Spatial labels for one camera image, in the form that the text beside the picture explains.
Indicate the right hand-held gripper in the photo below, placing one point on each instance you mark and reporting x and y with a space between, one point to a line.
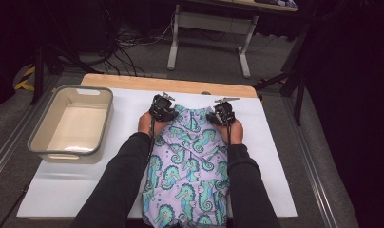
223 114

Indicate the person's left hand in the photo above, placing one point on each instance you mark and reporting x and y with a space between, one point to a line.
145 125

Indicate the seahorse print swimsuit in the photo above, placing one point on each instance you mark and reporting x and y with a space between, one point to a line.
187 174

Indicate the wooden table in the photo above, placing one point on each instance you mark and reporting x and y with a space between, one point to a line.
149 83

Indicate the white metal table frame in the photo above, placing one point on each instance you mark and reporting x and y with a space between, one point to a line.
212 23

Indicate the yellow black hazard tape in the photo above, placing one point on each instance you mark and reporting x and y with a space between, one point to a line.
25 83

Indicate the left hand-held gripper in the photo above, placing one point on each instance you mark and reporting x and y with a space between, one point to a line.
161 109

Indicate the metal floor rail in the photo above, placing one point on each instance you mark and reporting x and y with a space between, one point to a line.
9 145
310 164

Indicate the patterned cloth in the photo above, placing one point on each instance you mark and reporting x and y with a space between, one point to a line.
285 3

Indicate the black metal stand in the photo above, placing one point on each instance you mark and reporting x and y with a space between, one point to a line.
299 95

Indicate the beige plastic basin grey rim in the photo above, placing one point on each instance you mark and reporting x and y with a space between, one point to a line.
76 126

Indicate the black tripod stand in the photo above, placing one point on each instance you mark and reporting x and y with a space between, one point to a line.
39 72

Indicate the person's right hand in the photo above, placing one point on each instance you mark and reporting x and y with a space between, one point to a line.
235 134

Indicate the grey table grommet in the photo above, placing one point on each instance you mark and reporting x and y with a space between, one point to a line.
206 93

